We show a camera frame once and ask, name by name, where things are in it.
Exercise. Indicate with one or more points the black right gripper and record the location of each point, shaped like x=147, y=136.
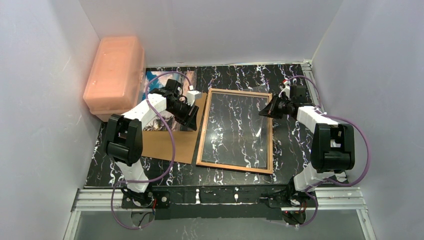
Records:
x=276, y=106

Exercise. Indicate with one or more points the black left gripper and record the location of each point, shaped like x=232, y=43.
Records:
x=188, y=113

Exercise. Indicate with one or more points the beach landscape photo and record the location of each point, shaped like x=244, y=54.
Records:
x=158, y=79

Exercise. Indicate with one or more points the clear acrylic sheet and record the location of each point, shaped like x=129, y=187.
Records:
x=236, y=129

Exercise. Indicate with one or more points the wooden picture frame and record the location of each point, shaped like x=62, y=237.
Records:
x=236, y=130

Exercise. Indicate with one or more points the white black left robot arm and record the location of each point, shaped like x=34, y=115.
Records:
x=124, y=133

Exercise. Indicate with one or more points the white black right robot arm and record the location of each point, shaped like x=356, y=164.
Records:
x=332, y=148

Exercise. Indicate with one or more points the brown fibreboard backing board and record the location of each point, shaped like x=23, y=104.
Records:
x=158, y=144

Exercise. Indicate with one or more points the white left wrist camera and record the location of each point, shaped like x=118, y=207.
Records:
x=192, y=96

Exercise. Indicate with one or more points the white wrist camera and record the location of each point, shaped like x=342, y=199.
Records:
x=285, y=91
x=192, y=96

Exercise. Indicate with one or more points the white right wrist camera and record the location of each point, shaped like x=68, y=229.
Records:
x=285, y=91

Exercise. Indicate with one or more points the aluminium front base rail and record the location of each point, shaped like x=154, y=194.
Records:
x=339, y=214

